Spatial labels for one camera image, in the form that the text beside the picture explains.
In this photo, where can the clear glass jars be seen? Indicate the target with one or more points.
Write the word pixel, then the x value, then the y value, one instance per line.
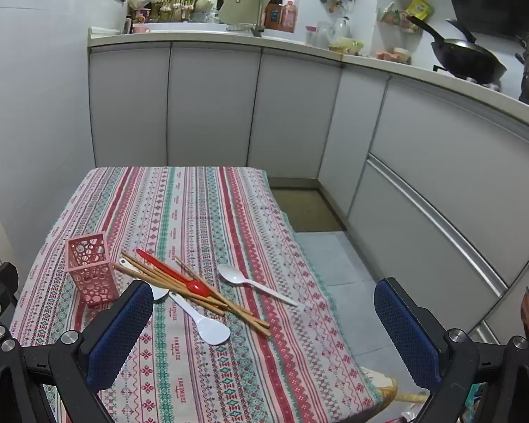
pixel 335 31

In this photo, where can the pink perforated utensil holder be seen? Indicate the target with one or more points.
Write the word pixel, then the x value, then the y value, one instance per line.
pixel 90 273

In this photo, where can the potted garlic sprouts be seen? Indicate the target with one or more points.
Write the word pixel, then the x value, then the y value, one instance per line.
pixel 176 2

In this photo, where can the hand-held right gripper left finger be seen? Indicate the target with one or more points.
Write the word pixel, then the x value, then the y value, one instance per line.
pixel 123 335

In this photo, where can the yellow green packet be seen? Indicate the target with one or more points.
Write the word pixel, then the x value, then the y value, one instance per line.
pixel 421 9

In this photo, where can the red plastic spoon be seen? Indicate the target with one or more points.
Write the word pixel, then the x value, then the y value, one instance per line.
pixel 198 288

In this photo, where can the pink soap bottle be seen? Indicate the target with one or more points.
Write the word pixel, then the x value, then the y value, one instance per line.
pixel 290 15

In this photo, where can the brown bottle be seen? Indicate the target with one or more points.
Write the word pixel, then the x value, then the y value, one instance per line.
pixel 274 16

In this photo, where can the yellow slipper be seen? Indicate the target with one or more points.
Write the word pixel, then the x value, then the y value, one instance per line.
pixel 412 397

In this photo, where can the striped patterned tablecloth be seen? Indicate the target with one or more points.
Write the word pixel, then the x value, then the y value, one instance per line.
pixel 202 211

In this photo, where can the white plastic spoon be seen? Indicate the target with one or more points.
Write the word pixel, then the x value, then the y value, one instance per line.
pixel 229 273

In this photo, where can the white rice spoon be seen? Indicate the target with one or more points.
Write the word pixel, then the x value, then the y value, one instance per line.
pixel 211 330
pixel 161 294

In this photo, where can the black wok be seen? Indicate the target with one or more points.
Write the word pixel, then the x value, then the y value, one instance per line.
pixel 467 59

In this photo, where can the brown wooden chopstick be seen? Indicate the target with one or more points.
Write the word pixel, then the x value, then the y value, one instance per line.
pixel 158 278
pixel 216 303
pixel 255 328
pixel 147 268
pixel 247 313

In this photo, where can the steel kitchen faucet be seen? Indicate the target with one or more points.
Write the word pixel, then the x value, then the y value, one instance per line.
pixel 258 9

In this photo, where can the green vegetable bag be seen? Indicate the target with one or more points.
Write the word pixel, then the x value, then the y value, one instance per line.
pixel 346 45

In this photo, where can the brown floor mat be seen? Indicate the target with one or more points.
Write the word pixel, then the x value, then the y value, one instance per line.
pixel 308 211

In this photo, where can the grey kitchen cabinet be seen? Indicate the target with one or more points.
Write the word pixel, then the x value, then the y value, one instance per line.
pixel 211 105

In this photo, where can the pink cup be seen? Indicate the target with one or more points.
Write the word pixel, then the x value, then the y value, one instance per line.
pixel 140 29

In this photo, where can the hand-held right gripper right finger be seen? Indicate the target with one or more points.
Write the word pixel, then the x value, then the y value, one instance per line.
pixel 405 330

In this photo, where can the white kitchen countertop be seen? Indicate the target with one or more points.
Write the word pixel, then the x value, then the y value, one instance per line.
pixel 291 43

